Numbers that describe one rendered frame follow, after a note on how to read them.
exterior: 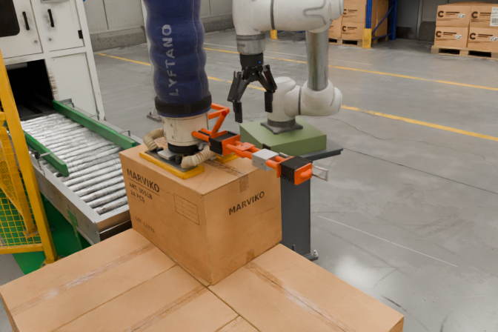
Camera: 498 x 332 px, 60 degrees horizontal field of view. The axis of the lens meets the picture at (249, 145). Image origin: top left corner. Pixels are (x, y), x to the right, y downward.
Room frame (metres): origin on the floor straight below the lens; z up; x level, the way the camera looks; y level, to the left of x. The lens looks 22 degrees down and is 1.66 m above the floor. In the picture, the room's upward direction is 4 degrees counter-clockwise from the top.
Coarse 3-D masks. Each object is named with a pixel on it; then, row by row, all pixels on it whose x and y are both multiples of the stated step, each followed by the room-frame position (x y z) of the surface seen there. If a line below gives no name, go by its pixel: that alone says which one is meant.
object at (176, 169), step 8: (144, 152) 1.69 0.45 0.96; (152, 152) 1.67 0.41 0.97; (152, 160) 1.61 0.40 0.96; (160, 160) 1.59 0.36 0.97; (168, 160) 1.58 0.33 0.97; (176, 160) 1.53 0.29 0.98; (168, 168) 1.52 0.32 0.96; (176, 168) 1.50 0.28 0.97; (184, 168) 1.49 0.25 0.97; (192, 168) 1.50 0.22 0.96; (200, 168) 1.49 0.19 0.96; (184, 176) 1.44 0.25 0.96
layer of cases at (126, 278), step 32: (96, 256) 1.55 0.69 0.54; (128, 256) 1.54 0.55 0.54; (160, 256) 1.52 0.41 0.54; (288, 256) 1.47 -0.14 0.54; (0, 288) 1.38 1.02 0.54; (32, 288) 1.37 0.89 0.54; (64, 288) 1.36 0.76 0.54; (96, 288) 1.35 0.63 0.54; (128, 288) 1.33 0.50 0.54; (160, 288) 1.32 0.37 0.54; (192, 288) 1.31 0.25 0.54; (224, 288) 1.30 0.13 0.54; (256, 288) 1.29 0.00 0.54; (288, 288) 1.28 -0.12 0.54; (320, 288) 1.27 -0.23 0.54; (352, 288) 1.26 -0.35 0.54; (32, 320) 1.20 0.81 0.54; (64, 320) 1.19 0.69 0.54; (96, 320) 1.18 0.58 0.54; (128, 320) 1.17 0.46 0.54; (160, 320) 1.16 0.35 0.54; (192, 320) 1.15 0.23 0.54; (224, 320) 1.14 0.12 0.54; (256, 320) 1.13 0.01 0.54; (288, 320) 1.12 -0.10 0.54; (320, 320) 1.11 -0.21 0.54; (352, 320) 1.10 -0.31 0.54; (384, 320) 1.10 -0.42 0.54
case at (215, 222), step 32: (128, 160) 1.69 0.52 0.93; (128, 192) 1.73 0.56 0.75; (160, 192) 1.53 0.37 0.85; (192, 192) 1.36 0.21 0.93; (224, 192) 1.38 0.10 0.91; (256, 192) 1.49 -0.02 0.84; (160, 224) 1.55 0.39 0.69; (192, 224) 1.38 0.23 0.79; (224, 224) 1.37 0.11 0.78; (256, 224) 1.49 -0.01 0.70; (192, 256) 1.40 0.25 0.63; (224, 256) 1.36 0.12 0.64; (256, 256) 1.48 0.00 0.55
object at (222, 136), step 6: (222, 132) 1.51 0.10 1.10; (228, 132) 1.52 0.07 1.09; (210, 138) 1.46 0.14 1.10; (216, 138) 1.48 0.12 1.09; (222, 138) 1.47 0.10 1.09; (228, 138) 1.44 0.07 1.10; (234, 138) 1.45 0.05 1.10; (210, 144) 1.47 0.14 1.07; (216, 144) 1.43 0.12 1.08; (222, 144) 1.42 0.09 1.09; (216, 150) 1.43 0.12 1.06; (222, 150) 1.42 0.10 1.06; (228, 150) 1.43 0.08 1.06
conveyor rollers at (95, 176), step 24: (24, 120) 3.60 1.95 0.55; (48, 120) 3.56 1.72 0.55; (72, 120) 3.57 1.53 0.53; (48, 144) 3.01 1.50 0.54; (72, 144) 2.95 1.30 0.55; (96, 144) 2.97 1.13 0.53; (48, 168) 2.57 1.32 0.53; (72, 168) 2.50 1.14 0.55; (96, 168) 2.50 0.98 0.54; (120, 168) 2.51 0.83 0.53; (96, 192) 2.15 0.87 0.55; (120, 192) 2.14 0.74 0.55
